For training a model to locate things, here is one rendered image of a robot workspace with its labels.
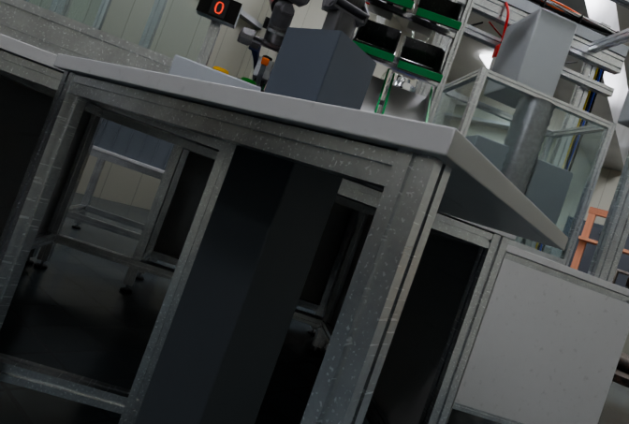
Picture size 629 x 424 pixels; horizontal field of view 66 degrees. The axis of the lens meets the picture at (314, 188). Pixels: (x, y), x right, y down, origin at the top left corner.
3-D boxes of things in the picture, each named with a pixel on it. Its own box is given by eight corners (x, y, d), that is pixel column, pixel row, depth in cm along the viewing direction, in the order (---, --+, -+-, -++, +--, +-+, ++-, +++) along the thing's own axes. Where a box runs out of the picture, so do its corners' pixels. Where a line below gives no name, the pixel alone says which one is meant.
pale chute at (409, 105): (418, 149, 134) (425, 137, 131) (374, 133, 135) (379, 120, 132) (427, 98, 155) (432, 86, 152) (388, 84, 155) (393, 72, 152)
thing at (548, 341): (581, 483, 209) (644, 295, 211) (345, 413, 193) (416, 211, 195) (499, 408, 276) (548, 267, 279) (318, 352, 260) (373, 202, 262)
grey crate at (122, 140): (183, 177, 314) (196, 144, 315) (88, 143, 305) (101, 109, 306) (190, 177, 356) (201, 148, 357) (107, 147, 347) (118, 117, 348)
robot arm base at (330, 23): (336, 38, 93) (347, 9, 94) (312, 36, 97) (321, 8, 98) (355, 54, 99) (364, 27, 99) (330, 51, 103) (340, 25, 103)
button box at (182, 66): (253, 110, 114) (261, 86, 114) (166, 78, 110) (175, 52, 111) (252, 115, 120) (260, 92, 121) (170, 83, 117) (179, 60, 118)
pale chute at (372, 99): (370, 129, 132) (374, 116, 129) (325, 113, 133) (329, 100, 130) (385, 80, 153) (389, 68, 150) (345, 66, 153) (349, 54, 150)
